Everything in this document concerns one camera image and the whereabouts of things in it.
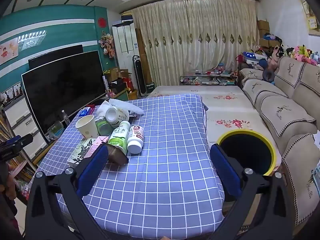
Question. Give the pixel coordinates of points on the wall photo prints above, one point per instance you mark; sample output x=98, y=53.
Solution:
x=11, y=92

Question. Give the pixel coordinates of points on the white box black floral print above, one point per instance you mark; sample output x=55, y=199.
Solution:
x=81, y=151

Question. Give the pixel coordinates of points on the red round wall ornament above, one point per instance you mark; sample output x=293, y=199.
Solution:
x=101, y=22

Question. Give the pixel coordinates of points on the open cardboard boxes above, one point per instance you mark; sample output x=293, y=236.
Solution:
x=116, y=73

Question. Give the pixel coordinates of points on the cluttered glass coffee table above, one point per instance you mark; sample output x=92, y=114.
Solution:
x=207, y=78

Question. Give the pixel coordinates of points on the hanging artificial flower bunch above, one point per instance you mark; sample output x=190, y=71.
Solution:
x=107, y=45

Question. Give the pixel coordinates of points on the yellow bucket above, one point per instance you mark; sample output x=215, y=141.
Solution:
x=132, y=95

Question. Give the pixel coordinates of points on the clear water bottle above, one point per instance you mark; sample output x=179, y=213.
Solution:
x=65, y=118

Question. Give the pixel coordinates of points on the large white plastic jar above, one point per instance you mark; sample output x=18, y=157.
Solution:
x=116, y=116

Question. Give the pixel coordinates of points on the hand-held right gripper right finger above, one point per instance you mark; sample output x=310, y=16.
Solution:
x=225, y=172

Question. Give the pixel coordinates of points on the green lid jar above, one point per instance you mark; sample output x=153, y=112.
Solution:
x=103, y=127

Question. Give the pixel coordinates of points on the pink carton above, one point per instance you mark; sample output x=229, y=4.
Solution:
x=98, y=141

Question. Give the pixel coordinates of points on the tall brown cardboard sheet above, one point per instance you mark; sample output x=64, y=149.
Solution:
x=142, y=55

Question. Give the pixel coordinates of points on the black bin yellow rim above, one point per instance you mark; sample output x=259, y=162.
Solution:
x=247, y=150

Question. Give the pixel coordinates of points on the beige embroidered sofa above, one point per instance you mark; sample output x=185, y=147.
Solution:
x=287, y=110

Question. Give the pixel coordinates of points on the red box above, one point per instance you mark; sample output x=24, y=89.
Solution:
x=128, y=83

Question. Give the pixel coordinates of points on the pile of colourful bags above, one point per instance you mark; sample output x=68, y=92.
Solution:
x=250, y=58

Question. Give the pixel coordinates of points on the blue tissue pack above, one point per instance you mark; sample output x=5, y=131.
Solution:
x=86, y=112

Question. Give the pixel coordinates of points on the white bottle red label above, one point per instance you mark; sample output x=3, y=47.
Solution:
x=136, y=138

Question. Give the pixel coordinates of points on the cream floral mat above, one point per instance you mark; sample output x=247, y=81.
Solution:
x=225, y=105

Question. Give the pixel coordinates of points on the pile of plush toys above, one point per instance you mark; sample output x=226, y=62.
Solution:
x=300, y=52

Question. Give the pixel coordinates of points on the large black television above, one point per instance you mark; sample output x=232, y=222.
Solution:
x=65, y=90

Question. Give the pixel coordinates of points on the white knitted cloth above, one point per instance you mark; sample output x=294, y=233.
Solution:
x=102, y=110

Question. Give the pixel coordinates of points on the small pink box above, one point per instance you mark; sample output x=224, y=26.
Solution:
x=110, y=94

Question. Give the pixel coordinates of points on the white plastic drawer unit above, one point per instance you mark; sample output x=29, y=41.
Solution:
x=17, y=120

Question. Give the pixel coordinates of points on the white standing air conditioner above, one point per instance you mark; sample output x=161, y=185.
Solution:
x=125, y=52

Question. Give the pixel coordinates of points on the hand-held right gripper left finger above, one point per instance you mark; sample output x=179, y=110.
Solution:
x=92, y=170

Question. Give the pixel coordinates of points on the black tower fan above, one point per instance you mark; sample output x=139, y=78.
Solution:
x=138, y=77

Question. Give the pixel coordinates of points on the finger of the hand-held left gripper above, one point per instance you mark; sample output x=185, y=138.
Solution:
x=23, y=140

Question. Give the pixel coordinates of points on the dark box on air conditioner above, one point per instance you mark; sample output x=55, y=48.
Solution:
x=127, y=18

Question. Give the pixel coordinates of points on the white printed tube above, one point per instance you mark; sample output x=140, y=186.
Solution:
x=105, y=83

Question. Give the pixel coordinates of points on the brown plastic cup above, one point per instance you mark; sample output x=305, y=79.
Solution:
x=117, y=155

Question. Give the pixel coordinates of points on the dark round cushion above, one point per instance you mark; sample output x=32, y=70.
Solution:
x=268, y=75

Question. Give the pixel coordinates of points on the shelf of books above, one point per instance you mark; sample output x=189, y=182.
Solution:
x=20, y=170

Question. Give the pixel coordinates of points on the black wall-mounted screen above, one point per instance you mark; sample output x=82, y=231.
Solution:
x=50, y=57

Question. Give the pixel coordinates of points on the stack of cardboard boxes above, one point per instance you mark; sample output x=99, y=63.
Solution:
x=263, y=32

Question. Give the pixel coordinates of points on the white paper cup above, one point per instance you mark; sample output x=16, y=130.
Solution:
x=86, y=127

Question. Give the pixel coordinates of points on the green label bottle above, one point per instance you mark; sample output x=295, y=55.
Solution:
x=119, y=137

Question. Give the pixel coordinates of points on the blue checked tablecloth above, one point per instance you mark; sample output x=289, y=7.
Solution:
x=162, y=175

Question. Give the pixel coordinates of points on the cartoon wall poster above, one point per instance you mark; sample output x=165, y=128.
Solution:
x=8, y=52

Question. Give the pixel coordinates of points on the shiny crystal wall decoration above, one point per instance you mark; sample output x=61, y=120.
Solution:
x=31, y=38

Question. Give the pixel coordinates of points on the clear plastic bag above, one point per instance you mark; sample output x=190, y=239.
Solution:
x=130, y=106

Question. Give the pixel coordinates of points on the person's left hand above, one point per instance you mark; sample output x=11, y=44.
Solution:
x=10, y=185

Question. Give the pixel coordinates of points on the cream embroidered curtain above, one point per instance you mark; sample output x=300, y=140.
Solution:
x=195, y=42

